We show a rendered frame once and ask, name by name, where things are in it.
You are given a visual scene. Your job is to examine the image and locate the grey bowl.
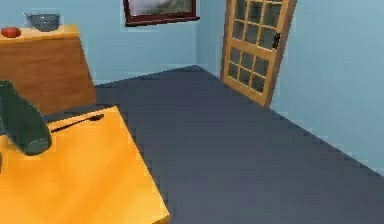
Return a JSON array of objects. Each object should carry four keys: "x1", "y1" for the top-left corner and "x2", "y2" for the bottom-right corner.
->
[{"x1": 24, "y1": 12, "x2": 62, "y2": 33}]

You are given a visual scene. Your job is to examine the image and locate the wooden glass pane door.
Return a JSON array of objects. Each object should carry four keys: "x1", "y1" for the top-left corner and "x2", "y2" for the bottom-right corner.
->
[{"x1": 219, "y1": 0, "x2": 298, "y2": 109}]

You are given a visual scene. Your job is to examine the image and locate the dark framed picture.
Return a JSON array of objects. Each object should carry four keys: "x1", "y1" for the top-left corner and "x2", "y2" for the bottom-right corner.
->
[{"x1": 122, "y1": 0, "x2": 201, "y2": 28}]

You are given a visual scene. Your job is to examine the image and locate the black spoon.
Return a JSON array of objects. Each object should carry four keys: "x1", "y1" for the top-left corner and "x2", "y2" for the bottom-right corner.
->
[{"x1": 49, "y1": 113, "x2": 105, "y2": 134}]

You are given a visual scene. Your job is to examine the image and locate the orange wooden table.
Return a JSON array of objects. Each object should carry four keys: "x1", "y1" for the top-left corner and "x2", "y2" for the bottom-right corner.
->
[{"x1": 0, "y1": 105, "x2": 172, "y2": 224}]

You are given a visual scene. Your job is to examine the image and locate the brown wooden cabinet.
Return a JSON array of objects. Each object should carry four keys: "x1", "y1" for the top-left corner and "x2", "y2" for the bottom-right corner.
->
[{"x1": 0, "y1": 23, "x2": 98, "y2": 116}]

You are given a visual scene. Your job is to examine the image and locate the dark green bottle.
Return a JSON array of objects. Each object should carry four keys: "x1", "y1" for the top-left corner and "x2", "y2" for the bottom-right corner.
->
[{"x1": 0, "y1": 79, "x2": 53, "y2": 157}]

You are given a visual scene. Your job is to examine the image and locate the red tomato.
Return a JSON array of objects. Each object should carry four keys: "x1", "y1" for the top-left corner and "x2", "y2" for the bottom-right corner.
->
[{"x1": 0, "y1": 26, "x2": 22, "y2": 39}]

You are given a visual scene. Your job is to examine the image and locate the black door handle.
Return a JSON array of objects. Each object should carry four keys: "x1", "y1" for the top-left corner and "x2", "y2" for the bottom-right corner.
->
[{"x1": 272, "y1": 32, "x2": 282, "y2": 50}]

